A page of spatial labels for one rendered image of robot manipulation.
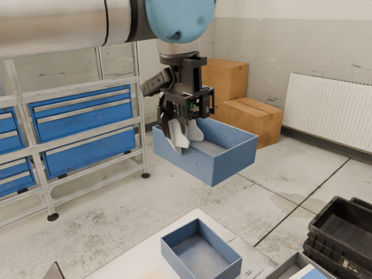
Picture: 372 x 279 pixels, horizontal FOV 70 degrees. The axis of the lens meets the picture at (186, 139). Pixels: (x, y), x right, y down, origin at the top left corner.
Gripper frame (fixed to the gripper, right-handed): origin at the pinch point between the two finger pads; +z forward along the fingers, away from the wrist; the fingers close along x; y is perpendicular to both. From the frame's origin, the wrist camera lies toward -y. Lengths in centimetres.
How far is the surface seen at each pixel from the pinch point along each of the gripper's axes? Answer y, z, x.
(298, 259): 22.8, 31.2, 17.0
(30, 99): -139, 22, -4
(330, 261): 22, 69, 54
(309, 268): 27.5, 24.1, 11.1
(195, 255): -2.6, 42.6, 4.4
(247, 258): 8.5, 44.0, 16.1
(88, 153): -141, 72, 20
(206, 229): -4.7, 38.2, 11.3
